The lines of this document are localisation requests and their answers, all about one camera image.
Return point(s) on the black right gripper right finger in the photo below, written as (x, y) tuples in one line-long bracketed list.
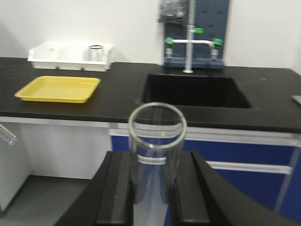
[(202, 197)]

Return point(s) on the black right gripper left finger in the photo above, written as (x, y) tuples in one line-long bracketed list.
[(106, 201)]

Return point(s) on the wide clear glass test tube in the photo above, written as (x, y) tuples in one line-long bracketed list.
[(157, 132)]

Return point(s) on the narrow clear glass test tube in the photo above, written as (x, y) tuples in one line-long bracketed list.
[(7, 136)]

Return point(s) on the yellow plastic tray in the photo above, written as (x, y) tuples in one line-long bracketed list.
[(59, 89)]

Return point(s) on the black lab sink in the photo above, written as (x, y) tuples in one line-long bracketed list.
[(188, 90)]

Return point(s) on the white bin right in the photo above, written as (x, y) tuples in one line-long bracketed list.
[(100, 66)]

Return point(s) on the white bin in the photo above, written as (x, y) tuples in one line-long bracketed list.
[(70, 57), (44, 56), (100, 66)]

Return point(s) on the white bin middle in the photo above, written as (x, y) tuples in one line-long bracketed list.
[(70, 57)]

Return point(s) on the white lab faucet green knobs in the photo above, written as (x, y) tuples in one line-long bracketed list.
[(191, 30)]

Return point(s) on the white bin left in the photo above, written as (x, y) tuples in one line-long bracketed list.
[(44, 56)]

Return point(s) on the blue drying pegboard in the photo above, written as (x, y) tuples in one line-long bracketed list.
[(211, 15)]

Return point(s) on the black wire tripod stand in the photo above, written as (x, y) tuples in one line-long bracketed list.
[(96, 53)]

